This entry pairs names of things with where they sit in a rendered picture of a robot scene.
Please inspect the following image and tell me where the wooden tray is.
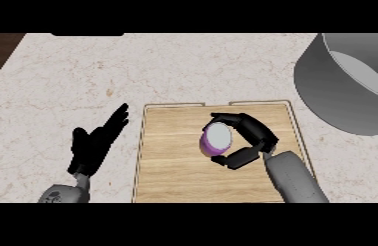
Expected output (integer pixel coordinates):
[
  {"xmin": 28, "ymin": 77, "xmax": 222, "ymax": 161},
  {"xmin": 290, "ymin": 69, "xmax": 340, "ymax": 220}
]
[{"xmin": 130, "ymin": 100, "xmax": 318, "ymax": 204}]

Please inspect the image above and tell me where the purple can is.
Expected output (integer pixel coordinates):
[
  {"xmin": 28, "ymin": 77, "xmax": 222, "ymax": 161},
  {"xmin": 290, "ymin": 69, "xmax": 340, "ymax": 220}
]
[{"xmin": 198, "ymin": 121, "xmax": 235, "ymax": 158}]

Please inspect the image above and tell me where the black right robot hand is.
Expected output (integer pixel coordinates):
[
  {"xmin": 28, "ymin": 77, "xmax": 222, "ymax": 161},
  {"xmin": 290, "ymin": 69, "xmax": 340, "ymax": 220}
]
[{"xmin": 203, "ymin": 112, "xmax": 281, "ymax": 171}]

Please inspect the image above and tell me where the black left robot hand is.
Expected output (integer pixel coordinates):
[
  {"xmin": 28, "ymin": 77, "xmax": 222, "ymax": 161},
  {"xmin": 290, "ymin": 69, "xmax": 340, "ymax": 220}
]
[{"xmin": 67, "ymin": 102, "xmax": 132, "ymax": 178}]

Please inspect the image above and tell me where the grey metal pot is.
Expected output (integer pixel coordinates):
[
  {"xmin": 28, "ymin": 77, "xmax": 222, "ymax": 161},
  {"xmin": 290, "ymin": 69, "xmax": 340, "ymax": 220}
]
[{"xmin": 293, "ymin": 33, "xmax": 378, "ymax": 137}]

